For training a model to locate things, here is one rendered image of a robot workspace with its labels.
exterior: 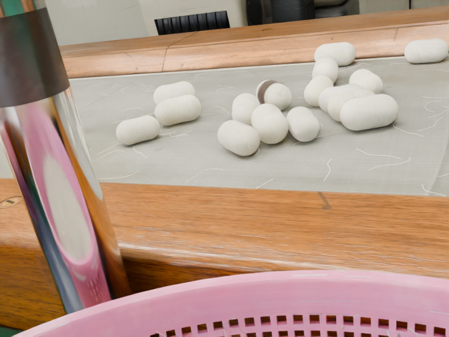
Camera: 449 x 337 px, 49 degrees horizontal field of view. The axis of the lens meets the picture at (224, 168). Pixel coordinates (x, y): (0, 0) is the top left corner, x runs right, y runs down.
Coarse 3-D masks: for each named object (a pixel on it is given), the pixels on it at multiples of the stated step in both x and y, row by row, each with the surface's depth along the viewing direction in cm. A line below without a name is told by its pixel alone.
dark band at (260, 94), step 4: (268, 80) 37; (272, 80) 37; (264, 84) 37; (268, 84) 37; (260, 88) 37; (264, 88) 37; (260, 92) 37; (264, 92) 36; (260, 96) 37; (264, 96) 36; (260, 100) 37; (264, 100) 36
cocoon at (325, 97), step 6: (348, 84) 34; (354, 84) 34; (324, 90) 34; (330, 90) 33; (336, 90) 33; (342, 90) 33; (348, 90) 33; (354, 90) 33; (324, 96) 34; (330, 96) 33; (324, 102) 34; (324, 108) 34
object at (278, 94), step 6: (276, 84) 36; (282, 84) 36; (270, 90) 36; (276, 90) 36; (282, 90) 36; (288, 90) 36; (270, 96) 36; (276, 96) 36; (282, 96) 36; (288, 96) 36; (270, 102) 36; (276, 102) 36; (282, 102) 36; (288, 102) 36; (282, 108) 36
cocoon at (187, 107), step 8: (184, 96) 37; (192, 96) 37; (160, 104) 37; (168, 104) 37; (176, 104) 37; (184, 104) 37; (192, 104) 37; (200, 104) 38; (160, 112) 37; (168, 112) 37; (176, 112) 37; (184, 112) 37; (192, 112) 37; (160, 120) 37; (168, 120) 37; (176, 120) 37; (184, 120) 37
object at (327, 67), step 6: (318, 60) 41; (324, 60) 40; (330, 60) 40; (318, 66) 39; (324, 66) 39; (330, 66) 39; (336, 66) 40; (318, 72) 39; (324, 72) 39; (330, 72) 39; (336, 72) 39; (330, 78) 39; (336, 78) 40
